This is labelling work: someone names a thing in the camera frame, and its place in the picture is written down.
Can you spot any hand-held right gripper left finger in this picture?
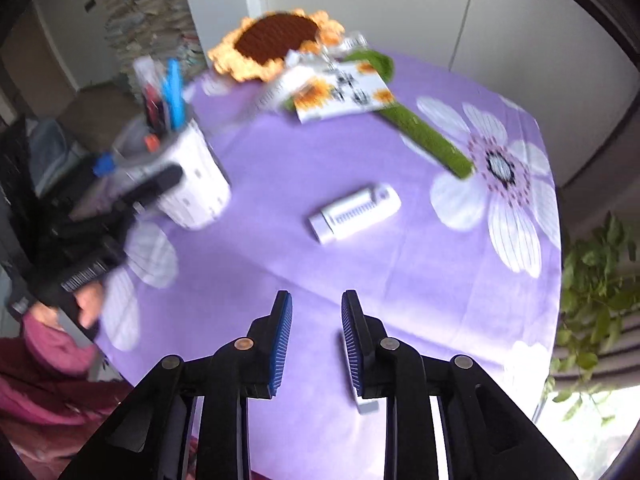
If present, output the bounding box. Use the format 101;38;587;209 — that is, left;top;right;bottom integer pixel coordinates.
57;290;293;480

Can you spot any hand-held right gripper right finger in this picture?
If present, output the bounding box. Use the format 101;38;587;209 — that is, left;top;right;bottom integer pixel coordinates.
341;290;581;480

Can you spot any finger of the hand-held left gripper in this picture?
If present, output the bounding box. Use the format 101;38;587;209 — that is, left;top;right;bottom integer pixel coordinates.
65;155;121;207
119;164;184;212

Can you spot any white dotted fabric pen holder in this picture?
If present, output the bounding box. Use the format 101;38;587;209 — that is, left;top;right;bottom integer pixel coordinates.
111;115;232;231

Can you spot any blue pen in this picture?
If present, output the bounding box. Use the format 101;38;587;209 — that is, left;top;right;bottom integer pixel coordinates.
164;59;186;132

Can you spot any white purple correction tape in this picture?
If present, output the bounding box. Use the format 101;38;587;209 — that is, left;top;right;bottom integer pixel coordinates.
307;184;402;246

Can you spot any person's left forearm pink sleeve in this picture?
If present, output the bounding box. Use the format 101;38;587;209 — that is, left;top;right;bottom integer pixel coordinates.
0;305;131;431

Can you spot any person's left hand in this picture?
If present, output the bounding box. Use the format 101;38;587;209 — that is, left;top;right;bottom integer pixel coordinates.
74;280;105;332

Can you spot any grey cloth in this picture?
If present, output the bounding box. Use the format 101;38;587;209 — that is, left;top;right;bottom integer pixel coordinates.
25;119;88;196

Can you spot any stack of papers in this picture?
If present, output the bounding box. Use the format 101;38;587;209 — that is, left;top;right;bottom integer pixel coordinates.
102;0;206;86

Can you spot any white printed ribbon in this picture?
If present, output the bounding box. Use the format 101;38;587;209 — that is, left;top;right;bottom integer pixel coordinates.
247;32;368;116

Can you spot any crochet sunflower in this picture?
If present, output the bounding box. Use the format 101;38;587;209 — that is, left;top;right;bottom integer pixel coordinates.
207;8;475;179

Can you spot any sunflower print card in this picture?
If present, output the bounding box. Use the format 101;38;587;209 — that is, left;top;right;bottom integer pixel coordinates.
292;60;396;123

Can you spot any green leafy plant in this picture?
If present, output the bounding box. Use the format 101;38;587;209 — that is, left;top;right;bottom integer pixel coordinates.
542;212;640;428

